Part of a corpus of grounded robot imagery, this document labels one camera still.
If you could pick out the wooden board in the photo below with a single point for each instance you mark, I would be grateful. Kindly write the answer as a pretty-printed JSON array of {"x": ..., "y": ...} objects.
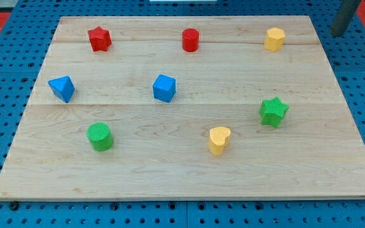
[{"x": 160, "y": 150}]

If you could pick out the yellow hexagon block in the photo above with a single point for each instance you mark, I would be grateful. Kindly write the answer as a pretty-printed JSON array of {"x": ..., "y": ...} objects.
[{"x": 274, "y": 39}]

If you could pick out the blue cube block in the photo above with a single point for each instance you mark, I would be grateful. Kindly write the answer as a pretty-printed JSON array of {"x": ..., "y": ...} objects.
[{"x": 164, "y": 88}]

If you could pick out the yellow heart block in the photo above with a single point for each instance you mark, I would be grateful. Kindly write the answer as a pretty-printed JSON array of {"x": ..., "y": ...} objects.
[{"x": 218, "y": 140}]

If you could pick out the red cylinder block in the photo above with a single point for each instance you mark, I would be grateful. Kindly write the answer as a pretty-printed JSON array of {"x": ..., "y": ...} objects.
[{"x": 190, "y": 39}]

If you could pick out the green cylinder block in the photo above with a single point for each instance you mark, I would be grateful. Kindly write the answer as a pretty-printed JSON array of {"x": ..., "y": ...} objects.
[{"x": 100, "y": 136}]

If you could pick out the green star block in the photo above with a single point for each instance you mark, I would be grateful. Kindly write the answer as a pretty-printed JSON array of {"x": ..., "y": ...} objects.
[{"x": 272, "y": 112}]

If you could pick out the red star block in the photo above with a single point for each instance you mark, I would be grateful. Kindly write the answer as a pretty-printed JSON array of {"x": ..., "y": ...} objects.
[{"x": 99, "y": 39}]

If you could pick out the blue triangle block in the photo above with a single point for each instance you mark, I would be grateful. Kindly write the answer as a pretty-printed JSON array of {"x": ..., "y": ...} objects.
[{"x": 62, "y": 88}]

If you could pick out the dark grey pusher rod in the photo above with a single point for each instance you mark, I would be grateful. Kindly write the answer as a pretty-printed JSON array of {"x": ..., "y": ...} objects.
[{"x": 343, "y": 17}]

